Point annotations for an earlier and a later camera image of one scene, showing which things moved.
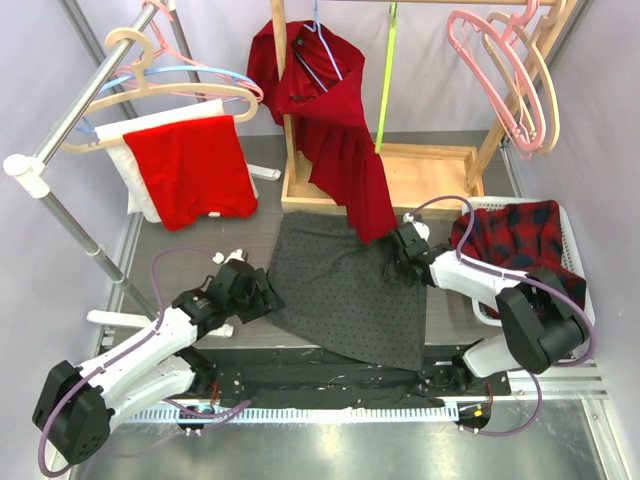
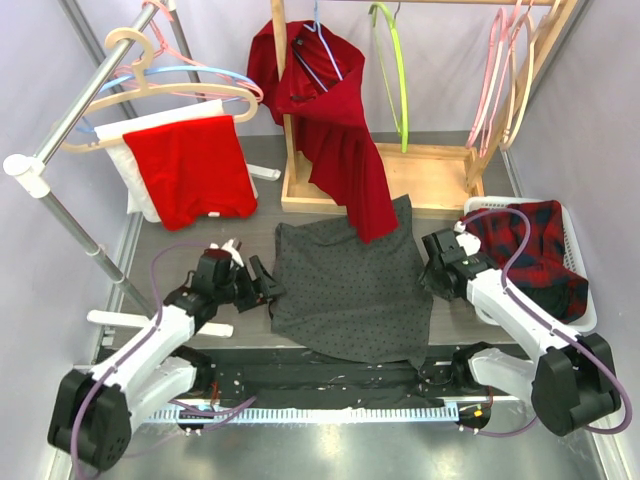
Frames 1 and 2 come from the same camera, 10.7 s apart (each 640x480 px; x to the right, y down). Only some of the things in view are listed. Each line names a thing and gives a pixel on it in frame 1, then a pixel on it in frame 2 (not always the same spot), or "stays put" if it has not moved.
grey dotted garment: (352, 297) stays put
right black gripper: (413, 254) to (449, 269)
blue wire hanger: (318, 27) stays put
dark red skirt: (321, 90) stays put
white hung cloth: (139, 201) stays put
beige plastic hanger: (521, 71) to (512, 135)
